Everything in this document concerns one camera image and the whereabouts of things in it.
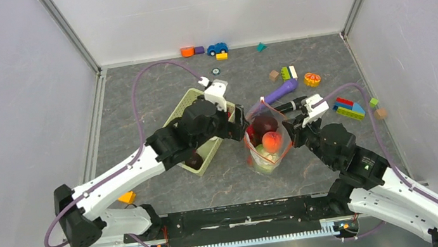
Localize blue toy car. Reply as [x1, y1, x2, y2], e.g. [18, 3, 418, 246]
[206, 42, 229, 56]

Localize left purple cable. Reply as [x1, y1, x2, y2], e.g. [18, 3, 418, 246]
[22, 56, 233, 247]

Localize teal triangular block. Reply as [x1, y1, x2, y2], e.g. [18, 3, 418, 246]
[257, 42, 267, 53]

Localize clear orange zip top bag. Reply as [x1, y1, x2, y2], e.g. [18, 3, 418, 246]
[243, 97, 292, 175]

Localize orange toy peach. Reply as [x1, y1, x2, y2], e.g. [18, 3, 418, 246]
[262, 131, 283, 154]

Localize tan wooden cube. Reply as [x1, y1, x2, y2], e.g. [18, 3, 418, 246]
[373, 108, 388, 120]

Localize green white toy bricks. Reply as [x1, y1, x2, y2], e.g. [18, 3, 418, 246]
[281, 65, 298, 82]

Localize orange yellow round toy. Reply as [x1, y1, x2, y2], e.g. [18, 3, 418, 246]
[303, 72, 321, 87]

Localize green toy cabbage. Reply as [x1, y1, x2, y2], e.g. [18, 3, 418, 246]
[250, 145, 281, 174]

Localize small green cube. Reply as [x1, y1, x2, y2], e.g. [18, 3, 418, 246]
[369, 98, 379, 109]

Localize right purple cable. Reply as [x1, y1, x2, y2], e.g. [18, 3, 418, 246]
[309, 71, 438, 247]

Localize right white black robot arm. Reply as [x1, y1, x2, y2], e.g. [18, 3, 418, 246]
[282, 115, 438, 247]

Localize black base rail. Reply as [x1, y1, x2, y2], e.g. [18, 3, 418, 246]
[138, 193, 354, 247]

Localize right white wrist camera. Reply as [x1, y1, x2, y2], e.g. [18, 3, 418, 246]
[300, 94, 330, 127]

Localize multicolour brick stack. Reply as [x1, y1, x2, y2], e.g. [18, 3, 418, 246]
[332, 98, 366, 121]

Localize dark brown toy fruit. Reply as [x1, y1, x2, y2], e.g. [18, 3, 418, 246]
[251, 115, 278, 138]

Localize small blue round disc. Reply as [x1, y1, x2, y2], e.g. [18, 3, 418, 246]
[211, 68, 221, 75]

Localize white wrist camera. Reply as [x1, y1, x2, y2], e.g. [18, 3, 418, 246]
[300, 94, 330, 127]
[198, 76, 228, 112]

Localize light green plastic basket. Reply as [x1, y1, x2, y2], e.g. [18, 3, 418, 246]
[146, 89, 235, 176]

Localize purple flashlight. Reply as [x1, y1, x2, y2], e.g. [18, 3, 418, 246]
[262, 78, 299, 105]

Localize orange half round block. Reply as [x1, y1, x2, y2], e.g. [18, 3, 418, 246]
[180, 46, 195, 58]

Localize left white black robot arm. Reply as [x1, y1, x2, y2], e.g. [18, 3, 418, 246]
[53, 99, 248, 247]

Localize purple cable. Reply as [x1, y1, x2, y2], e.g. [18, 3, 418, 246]
[22, 56, 233, 247]
[309, 71, 438, 247]

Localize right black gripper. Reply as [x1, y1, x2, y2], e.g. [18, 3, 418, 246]
[280, 110, 337, 175]

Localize dark purple toy mangosteen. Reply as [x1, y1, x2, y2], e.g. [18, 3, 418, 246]
[184, 151, 204, 170]

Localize yellow orange wedge block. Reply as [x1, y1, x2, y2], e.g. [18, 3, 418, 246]
[118, 191, 136, 205]

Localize yellow toy brick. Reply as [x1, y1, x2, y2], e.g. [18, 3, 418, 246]
[215, 53, 228, 61]

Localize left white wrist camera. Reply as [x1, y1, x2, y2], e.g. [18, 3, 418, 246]
[198, 76, 228, 112]

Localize black microphone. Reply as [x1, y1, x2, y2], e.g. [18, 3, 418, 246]
[274, 96, 307, 114]

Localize brown wooden cube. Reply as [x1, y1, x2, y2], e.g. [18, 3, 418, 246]
[268, 70, 280, 82]

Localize purple small block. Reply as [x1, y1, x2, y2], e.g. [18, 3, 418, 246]
[194, 46, 205, 55]

